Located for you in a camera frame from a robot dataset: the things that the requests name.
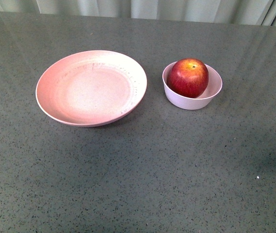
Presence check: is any pink plastic plate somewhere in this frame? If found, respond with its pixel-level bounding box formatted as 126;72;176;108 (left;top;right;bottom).
35;50;147;127

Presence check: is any pink plastic bowl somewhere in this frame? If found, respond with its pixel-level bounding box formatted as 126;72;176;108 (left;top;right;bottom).
162;62;223;110

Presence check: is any red apple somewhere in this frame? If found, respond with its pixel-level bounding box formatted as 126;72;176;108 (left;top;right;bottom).
167;58;209;99

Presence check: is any white pleated curtain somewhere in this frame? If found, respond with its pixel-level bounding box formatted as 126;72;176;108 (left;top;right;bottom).
0;0;276;26

